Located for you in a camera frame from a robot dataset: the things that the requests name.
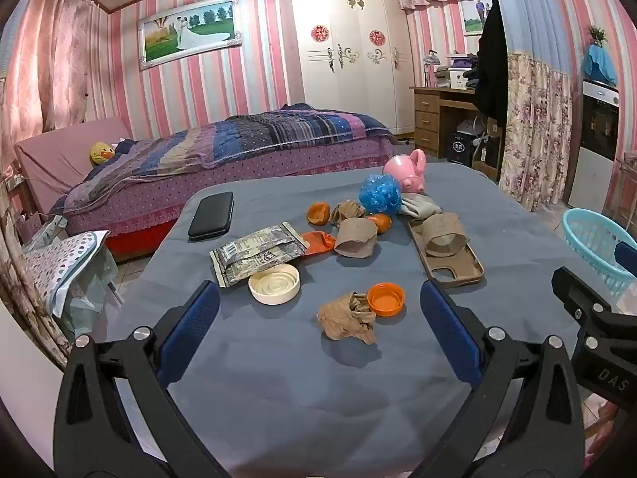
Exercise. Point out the cardboard tube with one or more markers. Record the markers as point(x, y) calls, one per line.
point(356, 239)
point(443, 231)

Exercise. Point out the wooden desk with drawers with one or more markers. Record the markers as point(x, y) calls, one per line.
point(428, 109)

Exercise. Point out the white wardrobe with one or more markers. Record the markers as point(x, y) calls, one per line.
point(348, 89)

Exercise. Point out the black zip case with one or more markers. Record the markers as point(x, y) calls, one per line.
point(211, 216)

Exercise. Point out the polka dot bag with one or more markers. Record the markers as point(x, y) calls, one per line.
point(64, 264)

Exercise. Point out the black coat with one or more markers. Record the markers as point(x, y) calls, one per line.
point(492, 59)

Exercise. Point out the grey sock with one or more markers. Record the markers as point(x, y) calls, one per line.
point(418, 205)

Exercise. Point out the red paper cutout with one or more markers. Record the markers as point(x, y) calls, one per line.
point(376, 38)
point(321, 33)

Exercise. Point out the yellow duck plush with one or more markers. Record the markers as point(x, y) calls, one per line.
point(101, 153)

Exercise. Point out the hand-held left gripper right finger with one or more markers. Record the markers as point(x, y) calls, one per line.
point(448, 328)

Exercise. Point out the orange plastic bag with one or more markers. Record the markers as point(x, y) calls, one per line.
point(318, 243)

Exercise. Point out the brown paper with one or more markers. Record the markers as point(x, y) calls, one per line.
point(343, 318)

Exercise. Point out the green plastic bag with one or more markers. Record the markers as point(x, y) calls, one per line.
point(89, 303)

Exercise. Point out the pink piggy bank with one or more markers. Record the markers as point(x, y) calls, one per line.
point(400, 169)

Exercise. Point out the blue and floral curtain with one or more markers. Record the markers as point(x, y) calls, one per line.
point(532, 124)

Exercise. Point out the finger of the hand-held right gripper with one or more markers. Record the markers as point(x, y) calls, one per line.
point(572, 289)
point(626, 258)

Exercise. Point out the small framed photo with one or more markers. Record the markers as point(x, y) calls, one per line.
point(475, 10)

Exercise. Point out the white box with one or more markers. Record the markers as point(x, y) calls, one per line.
point(458, 79)

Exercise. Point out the purple cloth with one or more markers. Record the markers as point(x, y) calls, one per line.
point(463, 62)

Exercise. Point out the black box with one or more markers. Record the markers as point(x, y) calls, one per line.
point(460, 149)

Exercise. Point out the pink patterned curtain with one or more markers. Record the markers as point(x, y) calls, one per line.
point(59, 59)

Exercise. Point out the striped patchwork blanket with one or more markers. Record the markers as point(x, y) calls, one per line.
point(224, 144)

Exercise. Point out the desk lamp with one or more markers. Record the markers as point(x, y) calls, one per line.
point(430, 62)

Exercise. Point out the blue cloth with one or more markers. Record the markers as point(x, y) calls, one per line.
point(602, 64)

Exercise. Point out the white glass-door cabinet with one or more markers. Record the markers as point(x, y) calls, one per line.
point(594, 159)

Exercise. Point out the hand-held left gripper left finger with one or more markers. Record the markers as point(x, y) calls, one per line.
point(191, 328)

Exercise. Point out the teal plastic basket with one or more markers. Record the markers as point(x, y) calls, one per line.
point(592, 239)

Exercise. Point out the blue mesh ball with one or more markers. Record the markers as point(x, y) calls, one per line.
point(380, 194)

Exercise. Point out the small potted plant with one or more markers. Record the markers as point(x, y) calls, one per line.
point(597, 35)

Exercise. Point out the orange plastic lid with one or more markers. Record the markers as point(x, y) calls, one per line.
point(385, 301)

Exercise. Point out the camouflage foil packet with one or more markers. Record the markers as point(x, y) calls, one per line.
point(259, 254)

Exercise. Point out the brown stocking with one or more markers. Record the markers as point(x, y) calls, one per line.
point(348, 209)

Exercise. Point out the brown floral cloth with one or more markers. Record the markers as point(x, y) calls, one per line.
point(25, 289)

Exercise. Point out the white plastic lid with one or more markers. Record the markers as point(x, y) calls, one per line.
point(273, 286)

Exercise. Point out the framed wedding photo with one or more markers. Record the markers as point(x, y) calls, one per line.
point(189, 32)

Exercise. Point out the orange peel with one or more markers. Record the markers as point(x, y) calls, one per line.
point(318, 213)
point(382, 223)

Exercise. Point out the pink bed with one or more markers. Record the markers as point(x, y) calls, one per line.
point(149, 209)

